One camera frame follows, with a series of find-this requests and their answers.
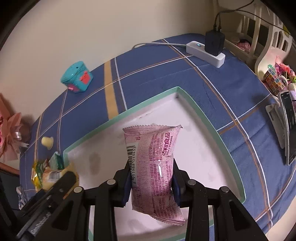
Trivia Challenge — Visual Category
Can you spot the beige barcode cake packet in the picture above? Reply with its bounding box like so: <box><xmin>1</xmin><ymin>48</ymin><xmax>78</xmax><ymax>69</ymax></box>
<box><xmin>42</xmin><ymin>164</ymin><xmax>79</xmax><ymax>190</ymax></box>

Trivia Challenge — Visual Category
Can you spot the mint green snack packet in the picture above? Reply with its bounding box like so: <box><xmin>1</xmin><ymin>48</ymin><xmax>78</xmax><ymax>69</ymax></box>
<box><xmin>48</xmin><ymin>152</ymin><xmax>64</xmax><ymax>171</ymax></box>

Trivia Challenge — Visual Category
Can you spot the pink snack packet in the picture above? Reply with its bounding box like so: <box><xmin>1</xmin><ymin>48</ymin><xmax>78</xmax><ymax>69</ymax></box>
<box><xmin>123</xmin><ymin>125</ymin><xmax>185</xmax><ymax>226</ymax></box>

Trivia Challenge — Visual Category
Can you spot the yellow snack packet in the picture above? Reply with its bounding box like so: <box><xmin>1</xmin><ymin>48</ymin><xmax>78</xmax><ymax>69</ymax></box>
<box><xmin>31</xmin><ymin>159</ymin><xmax>50</xmax><ymax>192</ymax></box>

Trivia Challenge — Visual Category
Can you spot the crumpled blue white wrapper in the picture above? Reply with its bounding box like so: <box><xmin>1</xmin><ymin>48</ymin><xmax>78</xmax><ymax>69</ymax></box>
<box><xmin>16</xmin><ymin>186</ymin><xmax>28</xmax><ymax>210</ymax></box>

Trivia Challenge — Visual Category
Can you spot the black cabinet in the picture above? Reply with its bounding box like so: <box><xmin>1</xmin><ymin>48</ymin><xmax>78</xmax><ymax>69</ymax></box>
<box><xmin>1</xmin><ymin>163</ymin><xmax>20</xmax><ymax>212</ymax></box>

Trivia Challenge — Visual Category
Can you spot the teal rimmed white tray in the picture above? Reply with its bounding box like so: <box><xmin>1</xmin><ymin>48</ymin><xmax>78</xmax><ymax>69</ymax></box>
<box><xmin>63</xmin><ymin>86</ymin><xmax>246</xmax><ymax>241</ymax></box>

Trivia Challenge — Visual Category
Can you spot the small pudding cup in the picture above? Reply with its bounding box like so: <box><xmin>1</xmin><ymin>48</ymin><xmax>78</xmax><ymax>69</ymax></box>
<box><xmin>41</xmin><ymin>137</ymin><xmax>54</xmax><ymax>150</ymax></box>

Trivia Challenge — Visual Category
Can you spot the pink flower bouquet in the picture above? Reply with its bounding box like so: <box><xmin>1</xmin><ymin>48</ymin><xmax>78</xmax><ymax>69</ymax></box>
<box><xmin>1</xmin><ymin>93</ymin><xmax>30</xmax><ymax>163</ymax></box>

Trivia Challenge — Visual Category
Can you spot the smartphone on white stand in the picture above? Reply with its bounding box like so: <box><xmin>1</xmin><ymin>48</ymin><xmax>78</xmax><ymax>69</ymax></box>
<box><xmin>265</xmin><ymin>90</ymin><xmax>295</xmax><ymax>166</ymax></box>

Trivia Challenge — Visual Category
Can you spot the blue plaid tablecloth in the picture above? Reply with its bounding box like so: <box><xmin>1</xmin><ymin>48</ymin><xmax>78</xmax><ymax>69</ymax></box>
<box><xmin>20</xmin><ymin>33</ymin><xmax>295</xmax><ymax>232</ymax></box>

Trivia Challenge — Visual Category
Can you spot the teal toy house box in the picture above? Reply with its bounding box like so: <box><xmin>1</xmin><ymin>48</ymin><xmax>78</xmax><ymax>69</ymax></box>
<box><xmin>60</xmin><ymin>61</ymin><xmax>93</xmax><ymax>93</ymax></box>

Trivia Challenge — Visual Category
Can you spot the checkered mug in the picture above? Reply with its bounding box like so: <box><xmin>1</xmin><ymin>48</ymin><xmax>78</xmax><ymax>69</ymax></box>
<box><xmin>263</xmin><ymin>67</ymin><xmax>288</xmax><ymax>96</ymax></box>

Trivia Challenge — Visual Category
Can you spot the white power strip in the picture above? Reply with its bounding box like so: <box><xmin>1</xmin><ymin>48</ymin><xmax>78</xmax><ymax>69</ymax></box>
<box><xmin>186</xmin><ymin>41</ymin><xmax>225</xmax><ymax>68</ymax></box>

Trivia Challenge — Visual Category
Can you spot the black power adapter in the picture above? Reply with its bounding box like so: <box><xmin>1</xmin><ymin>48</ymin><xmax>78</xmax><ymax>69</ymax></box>
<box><xmin>205</xmin><ymin>30</ymin><xmax>225</xmax><ymax>56</ymax></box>

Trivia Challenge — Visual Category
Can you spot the white power cable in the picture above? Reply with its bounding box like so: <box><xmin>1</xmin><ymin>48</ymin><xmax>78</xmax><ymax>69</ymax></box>
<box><xmin>131</xmin><ymin>42</ymin><xmax>188</xmax><ymax>49</ymax></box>

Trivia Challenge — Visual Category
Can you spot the black adapter cable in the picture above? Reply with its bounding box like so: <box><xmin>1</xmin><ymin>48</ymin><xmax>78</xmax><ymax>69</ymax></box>
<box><xmin>213</xmin><ymin>0</ymin><xmax>292</xmax><ymax>35</ymax></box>

